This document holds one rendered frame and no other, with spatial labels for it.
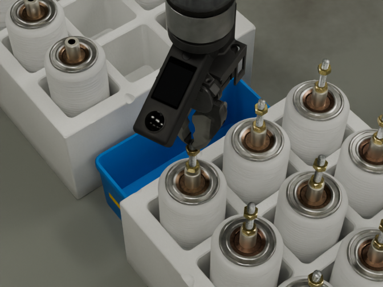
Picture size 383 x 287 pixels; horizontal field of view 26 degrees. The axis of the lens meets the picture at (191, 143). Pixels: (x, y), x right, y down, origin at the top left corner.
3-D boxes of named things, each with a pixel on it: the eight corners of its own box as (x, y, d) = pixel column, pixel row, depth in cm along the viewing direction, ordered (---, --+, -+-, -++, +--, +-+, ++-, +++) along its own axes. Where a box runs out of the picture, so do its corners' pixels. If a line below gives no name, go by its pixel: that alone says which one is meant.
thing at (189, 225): (177, 212, 133) (175, 145, 118) (232, 234, 130) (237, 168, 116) (150, 260, 128) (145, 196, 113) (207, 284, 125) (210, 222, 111)
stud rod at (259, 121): (257, 138, 117) (261, 104, 111) (253, 134, 118) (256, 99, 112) (263, 135, 118) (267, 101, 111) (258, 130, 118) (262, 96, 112)
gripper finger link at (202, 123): (235, 132, 109) (235, 85, 101) (211, 163, 106) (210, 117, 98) (214, 122, 110) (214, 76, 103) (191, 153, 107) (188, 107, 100)
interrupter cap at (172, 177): (179, 154, 118) (179, 151, 117) (228, 172, 116) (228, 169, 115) (155, 195, 114) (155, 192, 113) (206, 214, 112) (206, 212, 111)
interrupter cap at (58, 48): (81, 31, 132) (80, 28, 131) (108, 59, 128) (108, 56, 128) (40, 53, 129) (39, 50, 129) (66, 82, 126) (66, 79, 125)
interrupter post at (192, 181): (188, 173, 116) (188, 160, 113) (203, 180, 115) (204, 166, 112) (180, 187, 114) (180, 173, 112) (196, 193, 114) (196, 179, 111)
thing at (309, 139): (301, 205, 134) (314, 137, 119) (264, 165, 138) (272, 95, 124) (345, 176, 137) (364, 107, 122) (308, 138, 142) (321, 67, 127)
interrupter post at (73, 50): (76, 48, 130) (73, 33, 127) (85, 57, 129) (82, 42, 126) (63, 55, 129) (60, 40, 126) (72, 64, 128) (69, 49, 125)
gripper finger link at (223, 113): (227, 136, 102) (227, 89, 95) (221, 144, 101) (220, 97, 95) (195, 121, 104) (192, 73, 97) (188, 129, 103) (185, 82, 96)
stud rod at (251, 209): (243, 236, 108) (245, 205, 102) (247, 231, 108) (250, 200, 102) (249, 240, 107) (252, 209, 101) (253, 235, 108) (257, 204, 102)
